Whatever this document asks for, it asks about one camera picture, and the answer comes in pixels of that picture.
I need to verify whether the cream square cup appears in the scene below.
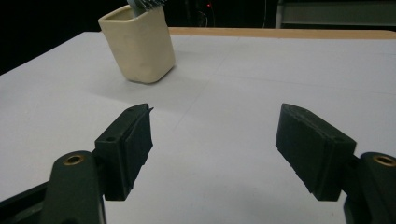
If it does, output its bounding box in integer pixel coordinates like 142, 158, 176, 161
97, 4, 177, 85

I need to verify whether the white paper sheet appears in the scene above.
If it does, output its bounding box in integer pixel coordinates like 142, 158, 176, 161
0, 31, 396, 224

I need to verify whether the light blue hairbrush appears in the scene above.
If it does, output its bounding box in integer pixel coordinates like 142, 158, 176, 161
126, 0, 166, 19

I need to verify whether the dark equipment with red light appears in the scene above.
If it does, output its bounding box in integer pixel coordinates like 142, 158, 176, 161
192, 0, 219, 28

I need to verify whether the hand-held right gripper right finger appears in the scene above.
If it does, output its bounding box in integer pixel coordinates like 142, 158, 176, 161
275, 103, 358, 202

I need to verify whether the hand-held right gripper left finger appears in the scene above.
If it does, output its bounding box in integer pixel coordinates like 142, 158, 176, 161
94, 103, 154, 202

